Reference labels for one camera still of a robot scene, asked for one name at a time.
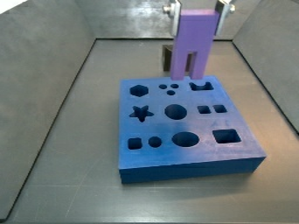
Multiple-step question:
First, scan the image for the black curved holder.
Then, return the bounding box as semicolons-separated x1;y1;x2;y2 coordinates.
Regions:
163;45;192;72

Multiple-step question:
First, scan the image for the purple double-square peg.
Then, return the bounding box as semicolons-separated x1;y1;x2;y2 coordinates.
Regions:
171;10;220;81

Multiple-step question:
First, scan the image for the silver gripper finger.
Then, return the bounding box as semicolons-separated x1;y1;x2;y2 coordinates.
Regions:
163;0;181;37
215;0;236;36

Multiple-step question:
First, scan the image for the blue shape-sorter block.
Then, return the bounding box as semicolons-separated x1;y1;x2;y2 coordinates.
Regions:
117;75;267;184

